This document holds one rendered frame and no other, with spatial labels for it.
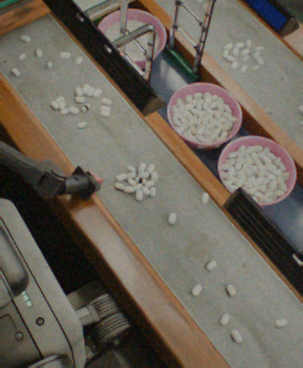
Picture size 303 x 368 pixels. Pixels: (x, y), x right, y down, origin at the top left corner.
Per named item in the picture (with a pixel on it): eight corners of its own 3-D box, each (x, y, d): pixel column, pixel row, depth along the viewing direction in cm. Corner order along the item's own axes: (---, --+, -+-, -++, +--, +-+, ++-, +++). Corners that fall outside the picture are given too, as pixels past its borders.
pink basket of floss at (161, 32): (157, 83, 223) (160, 67, 215) (89, 69, 224) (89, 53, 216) (169, 32, 236) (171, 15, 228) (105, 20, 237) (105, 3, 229)
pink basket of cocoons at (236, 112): (215, 170, 206) (220, 157, 198) (151, 134, 211) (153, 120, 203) (249, 120, 218) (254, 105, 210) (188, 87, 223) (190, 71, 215)
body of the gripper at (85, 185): (82, 164, 186) (66, 165, 179) (100, 188, 182) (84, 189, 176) (72, 178, 188) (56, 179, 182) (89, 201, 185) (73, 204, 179)
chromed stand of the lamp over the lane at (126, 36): (109, 133, 210) (111, 50, 171) (78, 96, 217) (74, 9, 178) (151, 110, 217) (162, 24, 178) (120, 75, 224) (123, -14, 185)
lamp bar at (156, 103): (144, 118, 170) (146, 104, 164) (32, -10, 192) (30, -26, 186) (166, 105, 173) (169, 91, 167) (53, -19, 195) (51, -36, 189)
